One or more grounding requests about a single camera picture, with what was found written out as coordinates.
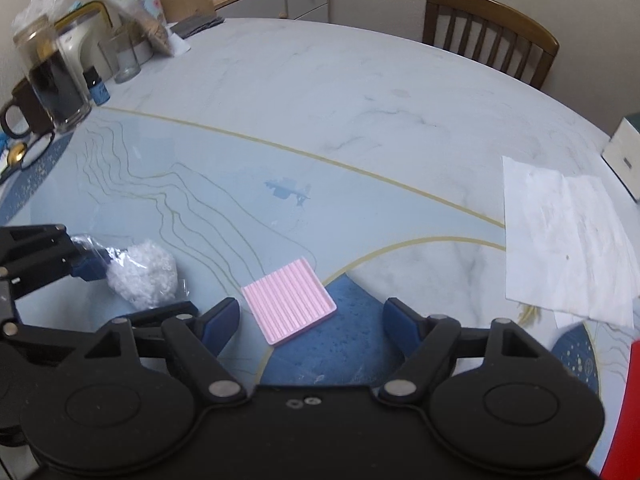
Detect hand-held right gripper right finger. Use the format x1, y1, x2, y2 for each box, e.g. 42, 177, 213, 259
377, 297, 557, 405

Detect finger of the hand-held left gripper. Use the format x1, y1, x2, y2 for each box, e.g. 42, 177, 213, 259
0, 225, 107, 302
120, 301, 201, 332

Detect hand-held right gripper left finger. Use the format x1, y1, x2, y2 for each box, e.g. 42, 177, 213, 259
85, 297, 247, 405

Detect clear plastic bag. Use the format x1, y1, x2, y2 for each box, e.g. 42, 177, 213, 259
72, 234, 188, 311

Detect pink ridged pad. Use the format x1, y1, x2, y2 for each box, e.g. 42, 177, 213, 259
241, 256, 337, 346

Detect red cardboard box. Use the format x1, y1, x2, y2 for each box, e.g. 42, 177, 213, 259
597, 337, 640, 480

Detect marble desktop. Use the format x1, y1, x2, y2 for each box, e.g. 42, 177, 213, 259
0, 17, 640, 480

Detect black scissors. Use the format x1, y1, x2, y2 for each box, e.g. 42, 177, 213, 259
0, 130, 56, 183

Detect brown mug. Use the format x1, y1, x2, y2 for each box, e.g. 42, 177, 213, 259
0, 77, 56, 140

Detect small blue bottle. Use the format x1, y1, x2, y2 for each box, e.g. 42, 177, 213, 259
82, 66, 110, 107

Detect glass jar with dark liquid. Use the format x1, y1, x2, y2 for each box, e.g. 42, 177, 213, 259
12, 12, 93, 135

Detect white paper napkin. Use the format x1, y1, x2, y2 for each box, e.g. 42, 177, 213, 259
501, 156, 640, 329

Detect clear glass cup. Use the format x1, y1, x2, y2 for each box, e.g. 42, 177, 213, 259
98, 30, 141, 85

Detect white kettle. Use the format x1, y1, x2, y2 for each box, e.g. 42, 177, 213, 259
54, 1, 115, 78

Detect crumpled plastic wrap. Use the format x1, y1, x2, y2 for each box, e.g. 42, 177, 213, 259
11, 0, 68, 36

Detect dark folded cloth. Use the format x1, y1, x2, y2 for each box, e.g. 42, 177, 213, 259
169, 14, 226, 40

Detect clear noodle bag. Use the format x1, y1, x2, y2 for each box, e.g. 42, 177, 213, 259
60, 0, 191, 56

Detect white patterned cup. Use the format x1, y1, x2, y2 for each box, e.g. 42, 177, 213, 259
131, 0, 168, 26

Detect green white tissue box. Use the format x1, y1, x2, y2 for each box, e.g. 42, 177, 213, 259
601, 117, 640, 196

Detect wooden chair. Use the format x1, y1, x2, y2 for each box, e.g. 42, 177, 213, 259
422, 0, 561, 92

